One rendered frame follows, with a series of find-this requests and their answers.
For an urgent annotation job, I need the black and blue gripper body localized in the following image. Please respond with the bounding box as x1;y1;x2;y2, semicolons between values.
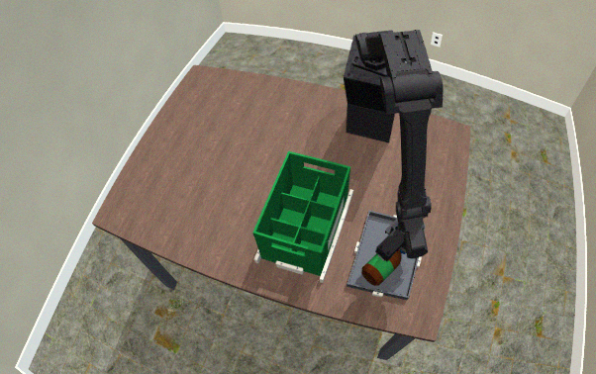
385;219;406;253

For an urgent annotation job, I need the green bottle crate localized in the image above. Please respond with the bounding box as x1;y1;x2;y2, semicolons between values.
253;161;349;276

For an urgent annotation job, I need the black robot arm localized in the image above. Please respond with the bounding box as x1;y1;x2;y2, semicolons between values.
352;30;444;261

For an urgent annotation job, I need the green and brown bottle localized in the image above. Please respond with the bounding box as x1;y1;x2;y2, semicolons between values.
361;249;402;286

